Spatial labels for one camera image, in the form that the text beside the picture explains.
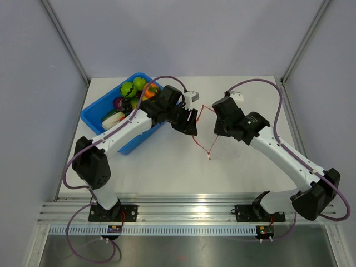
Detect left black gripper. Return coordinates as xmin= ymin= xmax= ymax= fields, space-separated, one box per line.
xmin=165 ymin=103 xmax=197 ymax=136

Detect clear orange-zip bag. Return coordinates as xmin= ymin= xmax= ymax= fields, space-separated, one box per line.
xmin=191 ymin=104 xmax=251 ymax=162

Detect toy orange persimmon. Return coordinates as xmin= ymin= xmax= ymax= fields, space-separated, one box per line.
xmin=144 ymin=83 xmax=161 ymax=99

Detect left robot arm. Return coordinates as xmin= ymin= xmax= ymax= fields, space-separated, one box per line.
xmin=72 ymin=85 xmax=199 ymax=221

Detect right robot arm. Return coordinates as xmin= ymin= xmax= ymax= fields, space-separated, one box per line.
xmin=212 ymin=97 xmax=341 ymax=221

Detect yellow-green toy mango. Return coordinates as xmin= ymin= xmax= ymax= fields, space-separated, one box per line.
xmin=130 ymin=97 xmax=142 ymax=110

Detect dark toy grapes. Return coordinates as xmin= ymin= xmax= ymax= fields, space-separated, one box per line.
xmin=121 ymin=98 xmax=134 ymax=116

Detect green toy apple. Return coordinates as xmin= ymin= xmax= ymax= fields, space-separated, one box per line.
xmin=132 ymin=77 xmax=147 ymax=91

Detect green striped toy melon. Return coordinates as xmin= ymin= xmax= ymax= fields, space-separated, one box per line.
xmin=120 ymin=82 xmax=137 ymax=98

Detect purple toy onion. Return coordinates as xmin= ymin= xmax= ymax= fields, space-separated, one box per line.
xmin=112 ymin=96 xmax=125 ymax=111

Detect white toy radish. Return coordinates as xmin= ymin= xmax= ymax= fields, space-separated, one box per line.
xmin=102 ymin=110 xmax=125 ymax=131

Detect blue plastic bin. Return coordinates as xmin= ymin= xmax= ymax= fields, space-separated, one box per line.
xmin=80 ymin=72 xmax=167 ymax=156

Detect right circuit board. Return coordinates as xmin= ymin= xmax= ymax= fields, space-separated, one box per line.
xmin=256 ymin=225 xmax=275 ymax=239

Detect circuit board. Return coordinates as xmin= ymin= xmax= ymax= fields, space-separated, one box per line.
xmin=256 ymin=225 xmax=275 ymax=239
xmin=107 ymin=225 xmax=122 ymax=234

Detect left circuit board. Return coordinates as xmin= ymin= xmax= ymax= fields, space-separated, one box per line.
xmin=107 ymin=225 xmax=122 ymax=234

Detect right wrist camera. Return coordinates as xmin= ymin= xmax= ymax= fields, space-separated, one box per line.
xmin=228 ymin=91 xmax=244 ymax=103

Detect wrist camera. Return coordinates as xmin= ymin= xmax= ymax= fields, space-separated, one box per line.
xmin=228 ymin=91 xmax=244 ymax=103
xmin=183 ymin=91 xmax=200 ymax=108

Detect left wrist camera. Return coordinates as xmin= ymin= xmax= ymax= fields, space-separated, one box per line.
xmin=183 ymin=91 xmax=200 ymax=108

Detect aluminium front rail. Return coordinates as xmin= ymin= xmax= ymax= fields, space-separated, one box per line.
xmin=37 ymin=193 xmax=340 ymax=225

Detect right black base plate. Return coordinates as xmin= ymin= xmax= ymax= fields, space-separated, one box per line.
xmin=230 ymin=204 xmax=286 ymax=223

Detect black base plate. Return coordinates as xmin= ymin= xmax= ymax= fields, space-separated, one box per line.
xmin=88 ymin=204 xmax=139 ymax=223
xmin=230 ymin=204 xmax=286 ymax=223

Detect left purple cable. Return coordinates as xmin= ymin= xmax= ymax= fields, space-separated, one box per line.
xmin=61 ymin=75 xmax=187 ymax=264

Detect purple cable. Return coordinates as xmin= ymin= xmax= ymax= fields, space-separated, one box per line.
xmin=224 ymin=79 xmax=352 ymax=242
xmin=61 ymin=75 xmax=187 ymax=264

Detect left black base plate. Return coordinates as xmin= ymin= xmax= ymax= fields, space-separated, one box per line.
xmin=88 ymin=204 xmax=139 ymax=223

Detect white slotted cable duct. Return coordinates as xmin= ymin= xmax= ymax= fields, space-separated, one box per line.
xmin=49 ymin=225 xmax=256 ymax=236

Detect right aluminium frame post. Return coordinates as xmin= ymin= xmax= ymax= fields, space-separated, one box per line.
xmin=280 ymin=0 xmax=334 ymax=86

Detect aluminium frame post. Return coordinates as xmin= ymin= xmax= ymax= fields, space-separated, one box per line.
xmin=280 ymin=0 xmax=334 ymax=86
xmin=39 ymin=0 xmax=91 ymax=88

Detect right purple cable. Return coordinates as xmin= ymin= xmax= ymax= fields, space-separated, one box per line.
xmin=224 ymin=79 xmax=352 ymax=242

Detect left aluminium frame post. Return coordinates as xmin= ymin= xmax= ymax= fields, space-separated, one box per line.
xmin=39 ymin=0 xmax=91 ymax=88

